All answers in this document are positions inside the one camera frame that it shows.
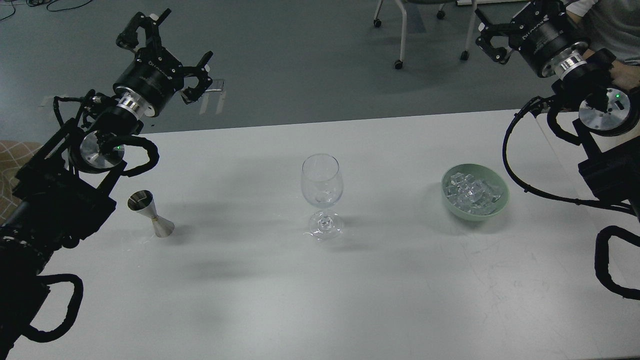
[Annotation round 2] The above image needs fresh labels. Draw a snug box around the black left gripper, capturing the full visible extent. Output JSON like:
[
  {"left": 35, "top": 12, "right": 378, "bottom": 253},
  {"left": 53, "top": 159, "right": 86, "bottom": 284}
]
[{"left": 113, "top": 8, "right": 213, "bottom": 117}]

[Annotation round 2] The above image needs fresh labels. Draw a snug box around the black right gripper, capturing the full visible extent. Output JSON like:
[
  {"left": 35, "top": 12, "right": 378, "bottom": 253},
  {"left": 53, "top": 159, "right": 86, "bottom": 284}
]
[{"left": 474, "top": 2, "right": 591, "bottom": 78}]

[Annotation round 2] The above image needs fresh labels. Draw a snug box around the steel cocktail jigger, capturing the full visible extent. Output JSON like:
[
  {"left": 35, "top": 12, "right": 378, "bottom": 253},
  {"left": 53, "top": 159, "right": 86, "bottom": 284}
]
[{"left": 126, "top": 190, "right": 175, "bottom": 238}]

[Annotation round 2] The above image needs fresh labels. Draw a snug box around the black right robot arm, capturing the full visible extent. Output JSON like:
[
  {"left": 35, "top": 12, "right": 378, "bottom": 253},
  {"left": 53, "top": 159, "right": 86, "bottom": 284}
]
[{"left": 473, "top": 0, "right": 639, "bottom": 217}]

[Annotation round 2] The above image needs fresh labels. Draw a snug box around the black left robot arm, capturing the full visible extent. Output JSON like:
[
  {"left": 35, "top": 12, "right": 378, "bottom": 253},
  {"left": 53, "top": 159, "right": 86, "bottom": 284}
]
[{"left": 1, "top": 9, "right": 214, "bottom": 360}]

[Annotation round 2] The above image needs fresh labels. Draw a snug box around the clear ice cubes pile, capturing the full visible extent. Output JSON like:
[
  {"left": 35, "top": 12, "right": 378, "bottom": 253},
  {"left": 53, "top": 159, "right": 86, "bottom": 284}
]
[{"left": 444, "top": 172, "right": 505, "bottom": 215}]

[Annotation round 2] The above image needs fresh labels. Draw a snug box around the clear wine glass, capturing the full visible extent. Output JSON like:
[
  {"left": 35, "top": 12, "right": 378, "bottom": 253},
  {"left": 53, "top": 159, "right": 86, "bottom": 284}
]
[{"left": 301, "top": 153, "right": 345, "bottom": 240}]

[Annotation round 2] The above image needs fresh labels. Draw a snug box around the white rolling chair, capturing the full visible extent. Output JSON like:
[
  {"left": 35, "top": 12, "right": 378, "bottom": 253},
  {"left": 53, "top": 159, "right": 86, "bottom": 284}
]
[{"left": 393, "top": 0, "right": 478, "bottom": 70}]

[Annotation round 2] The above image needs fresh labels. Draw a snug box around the seated person white shirt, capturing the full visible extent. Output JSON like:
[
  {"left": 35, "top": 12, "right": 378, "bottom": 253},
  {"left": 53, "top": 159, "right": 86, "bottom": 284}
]
[{"left": 565, "top": 0, "right": 640, "bottom": 92}]

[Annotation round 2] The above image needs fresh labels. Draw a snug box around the green bowl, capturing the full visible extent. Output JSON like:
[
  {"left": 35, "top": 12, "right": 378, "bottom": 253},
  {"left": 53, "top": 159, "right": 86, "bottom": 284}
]
[{"left": 439, "top": 163, "right": 510, "bottom": 222}]

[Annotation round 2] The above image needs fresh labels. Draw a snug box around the beige checkered sofa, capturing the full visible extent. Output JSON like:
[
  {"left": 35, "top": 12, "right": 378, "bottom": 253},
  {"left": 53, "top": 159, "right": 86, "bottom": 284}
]
[{"left": 0, "top": 140, "right": 42, "bottom": 224}]

